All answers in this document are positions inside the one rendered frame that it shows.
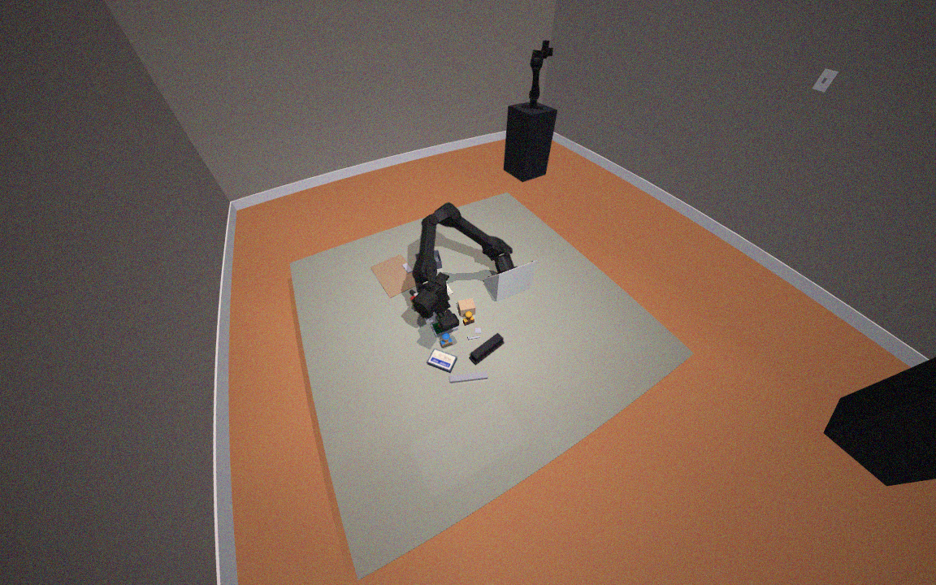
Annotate tan box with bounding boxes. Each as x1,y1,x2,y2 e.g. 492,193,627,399
458,298,475,317

